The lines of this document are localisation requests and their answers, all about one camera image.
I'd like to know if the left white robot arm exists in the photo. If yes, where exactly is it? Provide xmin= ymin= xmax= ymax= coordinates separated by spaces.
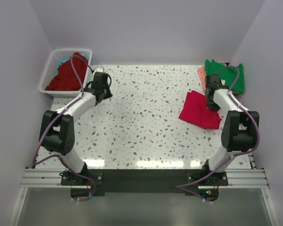
xmin=37 ymin=71 xmax=112 ymax=186

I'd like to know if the dark red t-shirt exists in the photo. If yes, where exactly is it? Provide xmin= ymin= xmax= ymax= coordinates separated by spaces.
xmin=45 ymin=57 xmax=87 ymax=91

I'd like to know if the folded green t-shirt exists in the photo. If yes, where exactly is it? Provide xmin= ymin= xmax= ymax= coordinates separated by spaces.
xmin=205 ymin=59 xmax=245 ymax=94

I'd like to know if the aluminium rail frame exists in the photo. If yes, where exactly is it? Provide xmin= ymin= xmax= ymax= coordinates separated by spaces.
xmin=8 ymin=98 xmax=280 ymax=226

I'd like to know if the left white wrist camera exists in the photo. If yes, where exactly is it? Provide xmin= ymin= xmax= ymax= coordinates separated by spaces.
xmin=94 ymin=67 xmax=105 ymax=73

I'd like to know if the white plastic laundry basket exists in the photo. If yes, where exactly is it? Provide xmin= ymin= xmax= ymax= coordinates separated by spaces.
xmin=39 ymin=48 xmax=92 ymax=97

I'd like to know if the pink red t-shirt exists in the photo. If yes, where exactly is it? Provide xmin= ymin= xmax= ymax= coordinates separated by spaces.
xmin=179 ymin=90 xmax=221 ymax=129

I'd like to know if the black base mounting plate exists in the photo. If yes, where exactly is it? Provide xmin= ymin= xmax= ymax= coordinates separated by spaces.
xmin=59 ymin=169 xmax=229 ymax=201

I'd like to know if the folded peach t-shirt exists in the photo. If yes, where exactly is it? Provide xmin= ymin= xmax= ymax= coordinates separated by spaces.
xmin=197 ymin=66 xmax=206 ymax=92

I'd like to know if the light blue t-shirt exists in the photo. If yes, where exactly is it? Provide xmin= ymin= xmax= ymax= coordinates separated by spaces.
xmin=58 ymin=55 xmax=89 ymax=68

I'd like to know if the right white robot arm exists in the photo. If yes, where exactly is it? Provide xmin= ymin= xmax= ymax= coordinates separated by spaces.
xmin=188 ymin=74 xmax=260 ymax=186

